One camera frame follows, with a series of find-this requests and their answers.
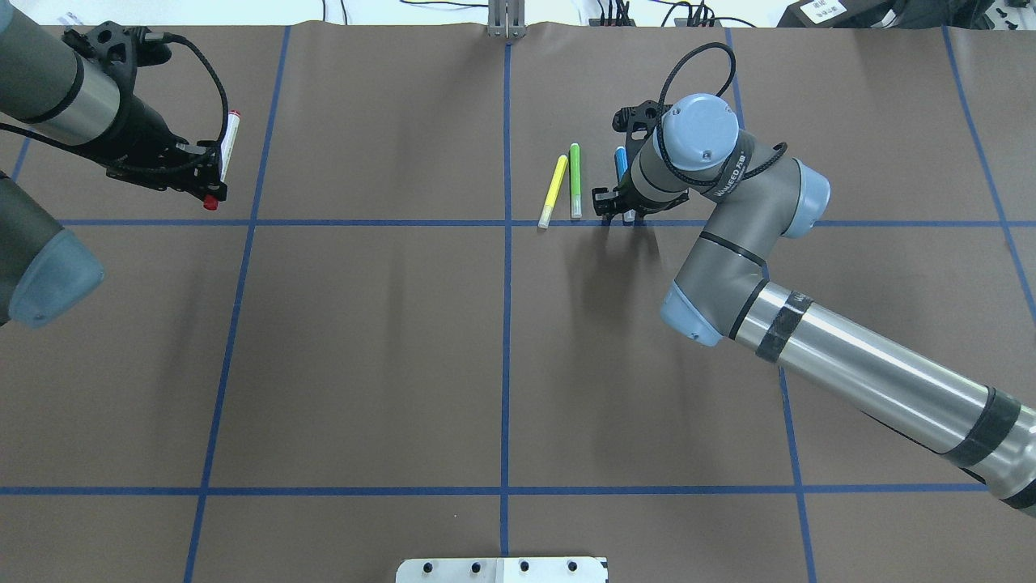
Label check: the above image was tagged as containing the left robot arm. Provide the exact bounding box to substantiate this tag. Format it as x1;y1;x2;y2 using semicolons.
1;1;238;329

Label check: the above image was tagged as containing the blue marker pen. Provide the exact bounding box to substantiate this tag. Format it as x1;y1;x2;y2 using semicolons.
614;145;636;224

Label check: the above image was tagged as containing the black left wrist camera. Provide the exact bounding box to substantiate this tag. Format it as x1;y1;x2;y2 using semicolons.
62;21;172;83

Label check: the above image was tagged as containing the yellow marker pen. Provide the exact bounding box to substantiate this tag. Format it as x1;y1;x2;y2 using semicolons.
537;154;569;230

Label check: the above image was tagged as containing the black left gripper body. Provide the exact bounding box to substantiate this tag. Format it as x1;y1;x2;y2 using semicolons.
97;97;228;203

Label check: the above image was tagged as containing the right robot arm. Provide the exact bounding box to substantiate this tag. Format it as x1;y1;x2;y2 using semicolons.
592;93;1035;514

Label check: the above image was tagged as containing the red white marker pen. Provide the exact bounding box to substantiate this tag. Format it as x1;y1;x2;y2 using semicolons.
202;109;241;211

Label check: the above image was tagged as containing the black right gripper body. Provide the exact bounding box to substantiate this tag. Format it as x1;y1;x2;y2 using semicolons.
591;187;689;222

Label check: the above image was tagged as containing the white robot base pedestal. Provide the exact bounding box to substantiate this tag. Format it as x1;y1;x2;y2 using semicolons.
395;556;609;582

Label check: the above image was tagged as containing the green marker pen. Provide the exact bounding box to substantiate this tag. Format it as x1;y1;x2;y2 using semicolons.
567;143;584;220

